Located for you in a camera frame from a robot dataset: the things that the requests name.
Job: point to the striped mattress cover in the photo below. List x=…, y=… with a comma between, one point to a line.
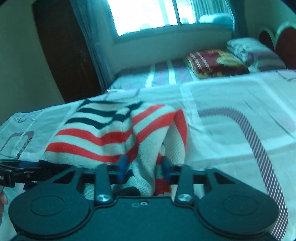
x=170, y=72

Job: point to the person's left hand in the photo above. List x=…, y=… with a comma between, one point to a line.
x=3, y=201

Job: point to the bright window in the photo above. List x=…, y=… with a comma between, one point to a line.
x=139, y=19

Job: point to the red wooden headboard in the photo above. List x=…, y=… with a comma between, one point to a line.
x=282, y=42

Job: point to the grey striped pillow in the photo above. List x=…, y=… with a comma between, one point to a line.
x=255, y=55

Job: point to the grey blue curtain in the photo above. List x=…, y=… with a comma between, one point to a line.
x=86, y=16

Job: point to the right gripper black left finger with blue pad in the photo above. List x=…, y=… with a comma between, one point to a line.
x=107, y=175

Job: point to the white patterned bed sheet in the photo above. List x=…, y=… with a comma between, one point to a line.
x=240, y=146

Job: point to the red yellow folded blanket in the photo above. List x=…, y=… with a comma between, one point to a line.
x=214, y=63

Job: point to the white red black striped sweater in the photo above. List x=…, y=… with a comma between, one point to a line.
x=100, y=132

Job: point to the dark wooden door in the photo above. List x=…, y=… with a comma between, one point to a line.
x=65, y=50

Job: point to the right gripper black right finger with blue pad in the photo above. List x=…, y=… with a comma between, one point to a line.
x=182, y=176

